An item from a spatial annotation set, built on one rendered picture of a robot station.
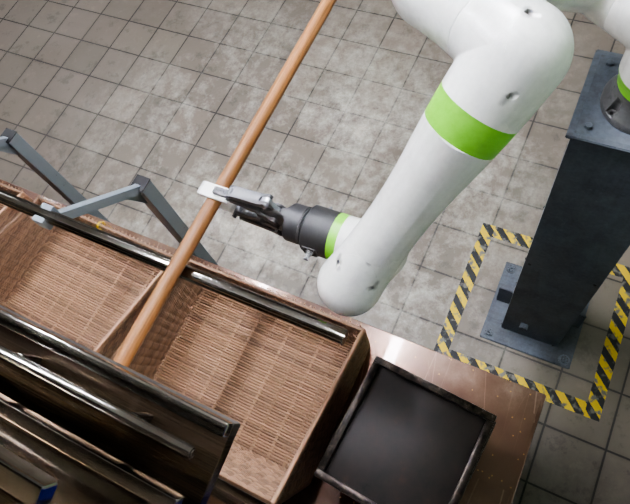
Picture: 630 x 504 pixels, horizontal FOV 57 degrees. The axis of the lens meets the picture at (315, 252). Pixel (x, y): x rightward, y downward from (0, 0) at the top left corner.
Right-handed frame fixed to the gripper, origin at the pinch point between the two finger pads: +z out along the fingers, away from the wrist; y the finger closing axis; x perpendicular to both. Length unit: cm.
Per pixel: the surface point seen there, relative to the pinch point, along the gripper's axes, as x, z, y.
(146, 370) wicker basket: -34, 26, 55
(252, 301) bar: -16.9, -16.4, 1.8
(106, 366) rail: -38.5, -12.6, -24.2
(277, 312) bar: -17.1, -21.7, 1.9
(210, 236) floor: 29, 65, 119
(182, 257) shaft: -14.7, -0.6, -1.3
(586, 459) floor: 2, -98, 119
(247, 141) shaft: 13.2, -0.4, -1.2
